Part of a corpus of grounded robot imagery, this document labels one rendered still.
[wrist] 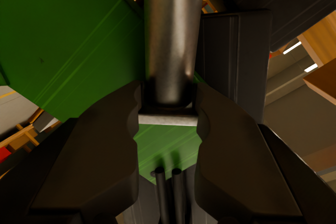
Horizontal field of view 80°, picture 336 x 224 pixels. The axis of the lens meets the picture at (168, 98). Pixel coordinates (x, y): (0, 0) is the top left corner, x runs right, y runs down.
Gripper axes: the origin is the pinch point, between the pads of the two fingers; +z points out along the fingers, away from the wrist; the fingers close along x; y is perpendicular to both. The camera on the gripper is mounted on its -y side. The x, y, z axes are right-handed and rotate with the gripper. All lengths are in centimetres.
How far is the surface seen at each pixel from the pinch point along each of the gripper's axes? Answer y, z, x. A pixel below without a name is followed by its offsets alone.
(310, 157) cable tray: 181, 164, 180
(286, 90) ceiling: 311, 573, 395
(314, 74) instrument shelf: 19, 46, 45
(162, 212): 15.4, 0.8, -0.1
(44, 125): 16.5, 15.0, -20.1
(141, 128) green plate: 5.9, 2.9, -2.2
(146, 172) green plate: 11.8, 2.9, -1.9
